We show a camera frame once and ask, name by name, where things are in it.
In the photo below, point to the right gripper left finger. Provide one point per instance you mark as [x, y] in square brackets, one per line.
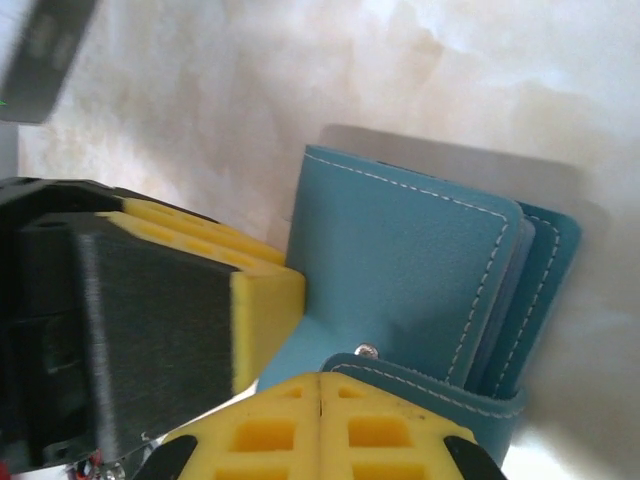
[265, 440]

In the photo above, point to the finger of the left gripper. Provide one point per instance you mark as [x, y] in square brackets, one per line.
[200, 225]
[165, 325]

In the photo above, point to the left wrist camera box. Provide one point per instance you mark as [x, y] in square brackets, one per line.
[40, 55]

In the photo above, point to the teal leather card holder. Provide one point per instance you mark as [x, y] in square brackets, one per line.
[400, 240]

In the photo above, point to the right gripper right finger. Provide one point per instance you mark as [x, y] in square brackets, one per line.
[385, 440]

